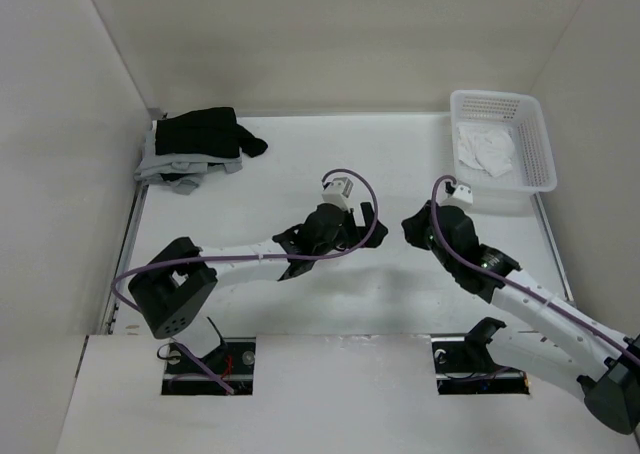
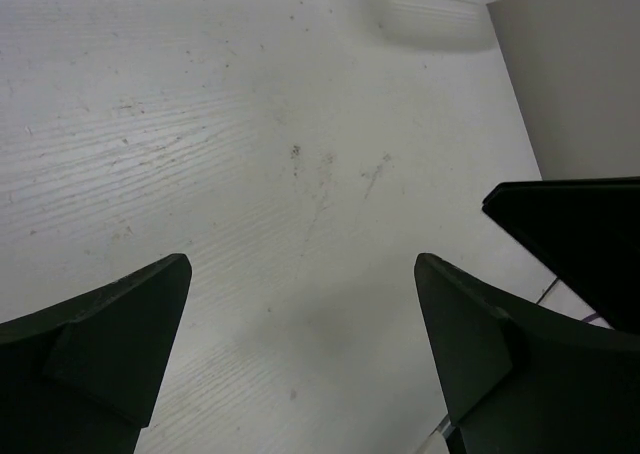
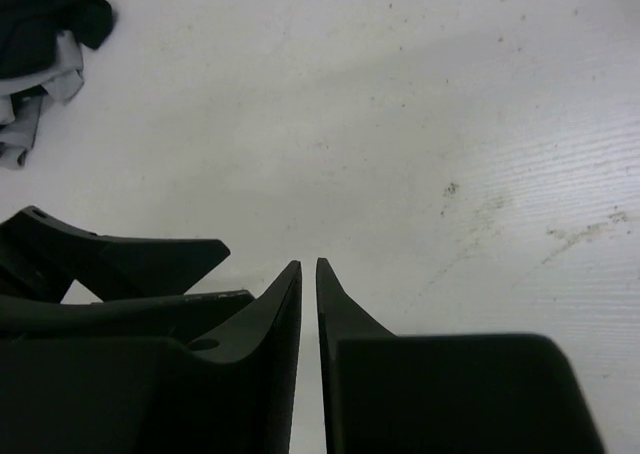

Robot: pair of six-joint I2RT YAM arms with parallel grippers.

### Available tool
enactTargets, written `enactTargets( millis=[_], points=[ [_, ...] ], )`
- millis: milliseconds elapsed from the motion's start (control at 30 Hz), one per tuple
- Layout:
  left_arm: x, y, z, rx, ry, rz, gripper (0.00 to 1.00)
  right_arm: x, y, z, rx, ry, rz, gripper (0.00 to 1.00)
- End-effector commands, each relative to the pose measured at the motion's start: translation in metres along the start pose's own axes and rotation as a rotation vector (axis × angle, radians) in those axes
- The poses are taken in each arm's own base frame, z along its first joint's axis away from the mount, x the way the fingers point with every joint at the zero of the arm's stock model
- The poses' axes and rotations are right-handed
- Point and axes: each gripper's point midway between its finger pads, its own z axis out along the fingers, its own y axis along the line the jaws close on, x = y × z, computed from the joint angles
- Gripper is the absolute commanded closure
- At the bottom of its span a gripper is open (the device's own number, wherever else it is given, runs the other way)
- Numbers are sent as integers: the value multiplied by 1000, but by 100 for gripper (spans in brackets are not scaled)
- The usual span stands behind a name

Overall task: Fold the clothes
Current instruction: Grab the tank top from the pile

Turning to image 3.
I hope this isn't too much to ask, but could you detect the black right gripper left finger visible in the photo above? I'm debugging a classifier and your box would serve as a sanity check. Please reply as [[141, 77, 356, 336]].
[[1, 261, 302, 453]]

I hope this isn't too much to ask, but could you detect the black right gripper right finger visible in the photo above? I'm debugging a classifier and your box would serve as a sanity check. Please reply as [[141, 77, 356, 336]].
[[316, 258, 605, 453]]

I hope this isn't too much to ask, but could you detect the grey folded tank top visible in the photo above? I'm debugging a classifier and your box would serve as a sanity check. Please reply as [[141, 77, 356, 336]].
[[1, 31, 84, 170]]

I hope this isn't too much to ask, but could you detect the black folded tank top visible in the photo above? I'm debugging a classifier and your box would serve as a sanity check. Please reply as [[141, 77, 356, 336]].
[[1, 0, 115, 79]]

